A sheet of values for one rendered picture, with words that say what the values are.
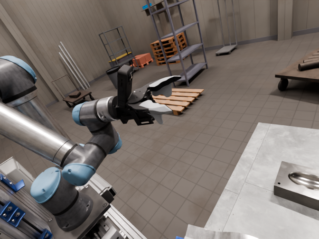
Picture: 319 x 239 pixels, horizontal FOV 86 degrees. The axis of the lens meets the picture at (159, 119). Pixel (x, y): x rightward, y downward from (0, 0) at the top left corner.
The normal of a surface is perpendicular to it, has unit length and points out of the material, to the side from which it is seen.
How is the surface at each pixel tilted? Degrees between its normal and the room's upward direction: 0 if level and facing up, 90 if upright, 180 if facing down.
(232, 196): 0
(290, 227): 0
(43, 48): 90
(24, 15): 90
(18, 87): 90
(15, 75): 90
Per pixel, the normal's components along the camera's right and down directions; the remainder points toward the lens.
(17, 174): 0.70, 0.14
